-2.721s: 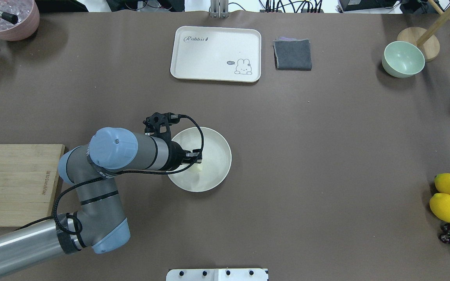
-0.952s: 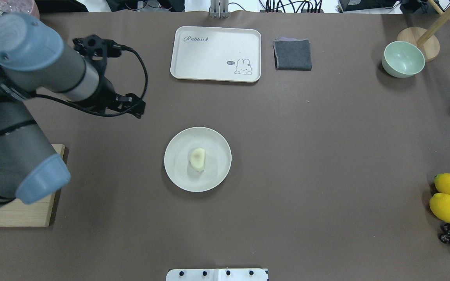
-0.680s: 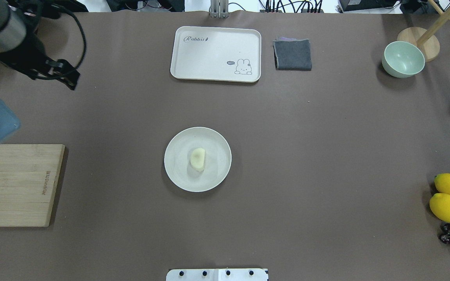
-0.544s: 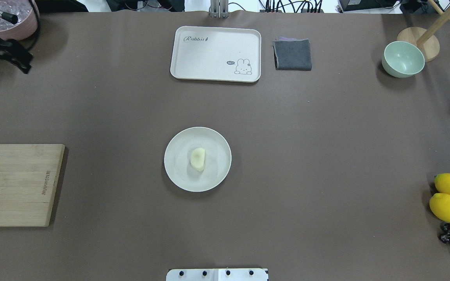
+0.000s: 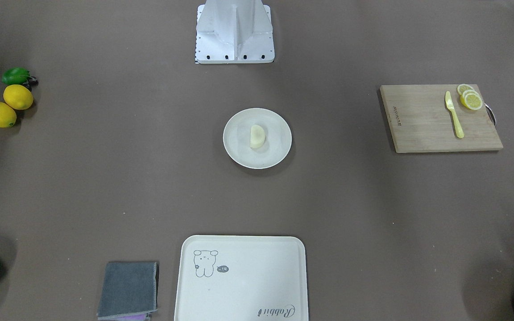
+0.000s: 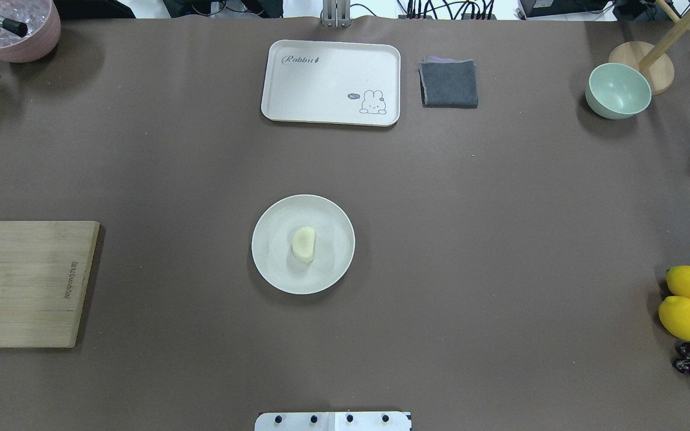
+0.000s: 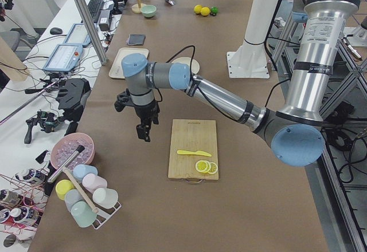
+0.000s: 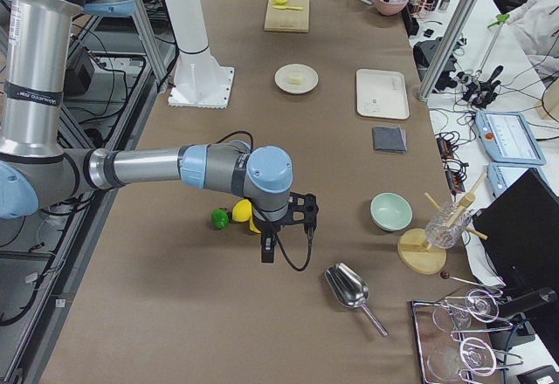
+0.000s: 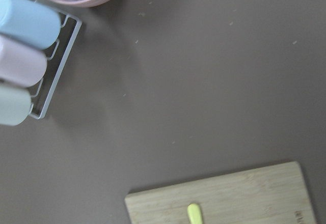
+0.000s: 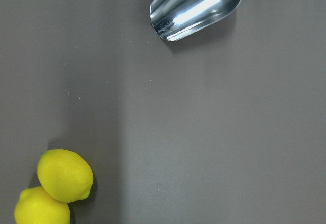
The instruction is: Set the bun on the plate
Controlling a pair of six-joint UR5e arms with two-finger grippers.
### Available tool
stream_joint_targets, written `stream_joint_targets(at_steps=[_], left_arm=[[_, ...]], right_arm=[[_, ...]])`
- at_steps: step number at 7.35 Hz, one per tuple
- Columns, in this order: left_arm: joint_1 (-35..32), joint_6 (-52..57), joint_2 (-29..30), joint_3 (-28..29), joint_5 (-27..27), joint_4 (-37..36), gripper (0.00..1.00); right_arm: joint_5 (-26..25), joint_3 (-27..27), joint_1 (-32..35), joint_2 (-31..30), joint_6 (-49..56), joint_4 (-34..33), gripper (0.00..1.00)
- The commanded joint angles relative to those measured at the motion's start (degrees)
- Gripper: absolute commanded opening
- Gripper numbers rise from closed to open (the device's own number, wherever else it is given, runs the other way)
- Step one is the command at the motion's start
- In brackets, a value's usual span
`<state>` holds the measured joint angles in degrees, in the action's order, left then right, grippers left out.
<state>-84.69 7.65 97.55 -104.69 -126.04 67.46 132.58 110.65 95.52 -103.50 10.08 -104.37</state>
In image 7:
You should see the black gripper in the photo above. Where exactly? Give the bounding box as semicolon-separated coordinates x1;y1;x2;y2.
114;89;160;142

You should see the cream round plate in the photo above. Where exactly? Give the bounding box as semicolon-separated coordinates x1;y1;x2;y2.
172;57;200;74

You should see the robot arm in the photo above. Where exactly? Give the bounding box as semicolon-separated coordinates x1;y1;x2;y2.
115;0;361;166

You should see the cream rabbit tray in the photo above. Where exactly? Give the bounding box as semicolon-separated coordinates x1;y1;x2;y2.
108;47;149;79

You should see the yellow plastic knife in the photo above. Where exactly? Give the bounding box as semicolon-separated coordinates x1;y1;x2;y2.
177;149;212;157

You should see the bamboo cutting board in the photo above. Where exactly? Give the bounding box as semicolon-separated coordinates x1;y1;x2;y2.
168;119;219;182

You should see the lemon slice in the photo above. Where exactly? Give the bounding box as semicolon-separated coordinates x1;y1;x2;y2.
195;160;211;174
208;162;218;175

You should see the pink cup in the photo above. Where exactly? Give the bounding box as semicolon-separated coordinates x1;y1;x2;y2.
82;173;108;194

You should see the blue cup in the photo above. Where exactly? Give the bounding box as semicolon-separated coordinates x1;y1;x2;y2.
72;164;98;183

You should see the white cup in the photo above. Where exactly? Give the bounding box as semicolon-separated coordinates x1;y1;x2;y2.
92;188;118;208

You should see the pink bowl of ice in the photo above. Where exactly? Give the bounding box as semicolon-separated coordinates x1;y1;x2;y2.
50;133;95;170

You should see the steel black-tipped muddler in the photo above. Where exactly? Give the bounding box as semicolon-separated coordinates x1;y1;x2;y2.
46;145;85;184

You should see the folded grey cloth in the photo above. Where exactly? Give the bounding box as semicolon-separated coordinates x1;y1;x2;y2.
126;34;146;46

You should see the white cup rack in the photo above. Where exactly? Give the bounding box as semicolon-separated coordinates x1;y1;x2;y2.
63;168;122;230

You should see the grey cup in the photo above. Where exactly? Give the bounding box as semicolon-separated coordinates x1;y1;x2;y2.
64;189;84;212

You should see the yellow cup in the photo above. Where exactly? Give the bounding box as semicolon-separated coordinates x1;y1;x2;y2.
55;179;75;200

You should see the mint cup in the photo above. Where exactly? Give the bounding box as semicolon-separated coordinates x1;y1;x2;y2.
71;201;97;228

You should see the teach pendant tablet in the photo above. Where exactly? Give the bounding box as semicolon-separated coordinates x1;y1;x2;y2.
42;43;83;73
64;23;91;47

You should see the mint green bowl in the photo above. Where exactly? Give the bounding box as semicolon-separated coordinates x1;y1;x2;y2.
140;5;157;18

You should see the yellow lemon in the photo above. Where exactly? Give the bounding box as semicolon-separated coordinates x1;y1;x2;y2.
193;5;202;14
200;6;211;17

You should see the black computer mouse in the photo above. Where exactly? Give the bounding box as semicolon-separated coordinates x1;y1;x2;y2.
49;27;63;35

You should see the black keyboard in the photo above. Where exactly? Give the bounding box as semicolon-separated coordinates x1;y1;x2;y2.
87;0;104;23

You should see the green lime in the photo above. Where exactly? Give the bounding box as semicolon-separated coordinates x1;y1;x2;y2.
210;6;218;14

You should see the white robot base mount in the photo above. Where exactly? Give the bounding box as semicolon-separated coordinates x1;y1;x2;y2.
227;0;280;78

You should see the aluminium frame post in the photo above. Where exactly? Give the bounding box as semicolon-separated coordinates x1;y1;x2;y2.
74;0;107;65

